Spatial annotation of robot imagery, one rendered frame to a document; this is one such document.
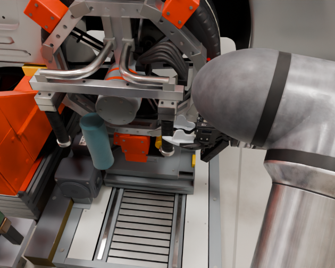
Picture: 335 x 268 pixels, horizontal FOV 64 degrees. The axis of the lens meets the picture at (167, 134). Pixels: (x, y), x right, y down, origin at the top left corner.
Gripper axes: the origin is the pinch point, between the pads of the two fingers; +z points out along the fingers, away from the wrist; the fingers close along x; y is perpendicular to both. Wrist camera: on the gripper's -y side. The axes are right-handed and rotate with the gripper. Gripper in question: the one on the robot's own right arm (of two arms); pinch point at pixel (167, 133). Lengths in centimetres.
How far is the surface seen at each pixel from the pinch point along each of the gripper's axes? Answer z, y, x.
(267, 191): -56, -83, -35
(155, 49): 4.5, 20.6, -11.8
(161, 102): 1.5, 12.2, -0.1
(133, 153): 17.6, -36.9, -19.7
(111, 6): 17.7, 27.9, -20.5
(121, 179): 28, -68, -25
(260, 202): -51, -83, -27
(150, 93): 4.8, 13.7, -1.5
